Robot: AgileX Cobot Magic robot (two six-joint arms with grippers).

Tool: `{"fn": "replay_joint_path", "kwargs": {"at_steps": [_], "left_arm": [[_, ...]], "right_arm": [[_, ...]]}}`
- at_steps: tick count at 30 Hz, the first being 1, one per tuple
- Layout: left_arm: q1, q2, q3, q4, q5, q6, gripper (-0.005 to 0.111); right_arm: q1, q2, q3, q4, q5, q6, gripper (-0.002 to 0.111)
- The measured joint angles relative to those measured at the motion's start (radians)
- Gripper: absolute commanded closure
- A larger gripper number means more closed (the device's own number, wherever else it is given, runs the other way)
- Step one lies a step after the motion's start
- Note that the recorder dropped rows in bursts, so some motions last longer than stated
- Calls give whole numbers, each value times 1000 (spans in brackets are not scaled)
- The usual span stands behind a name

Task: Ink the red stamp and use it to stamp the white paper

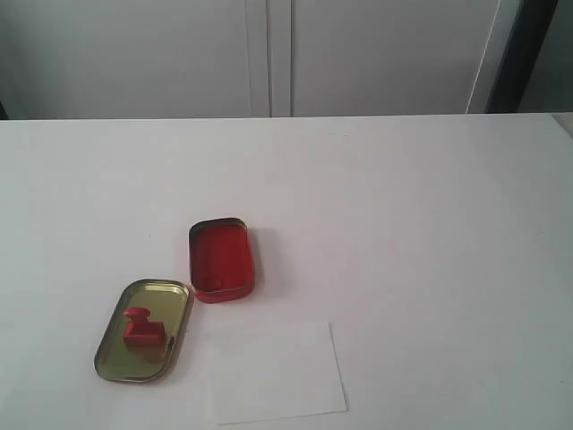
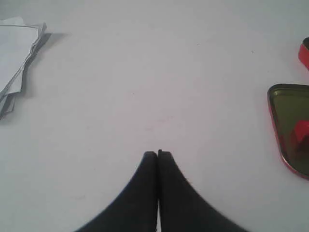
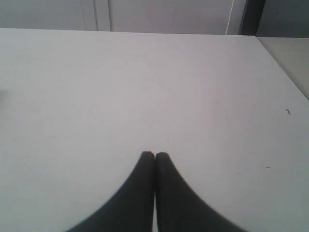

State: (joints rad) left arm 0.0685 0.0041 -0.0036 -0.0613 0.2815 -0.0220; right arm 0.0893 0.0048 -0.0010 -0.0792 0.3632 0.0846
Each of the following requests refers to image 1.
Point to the white cabinet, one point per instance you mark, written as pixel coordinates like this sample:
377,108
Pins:
168,59

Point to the red rubber stamp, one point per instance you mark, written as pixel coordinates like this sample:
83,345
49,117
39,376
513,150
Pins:
140,331

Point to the red ink pad tin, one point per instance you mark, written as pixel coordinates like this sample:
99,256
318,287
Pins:
221,263

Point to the white paper sheet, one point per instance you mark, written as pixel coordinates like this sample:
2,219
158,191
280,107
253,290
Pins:
274,372

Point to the dark vertical post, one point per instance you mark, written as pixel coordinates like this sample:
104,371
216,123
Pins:
520,54

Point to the gold tin lid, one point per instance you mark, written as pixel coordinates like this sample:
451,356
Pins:
169,302

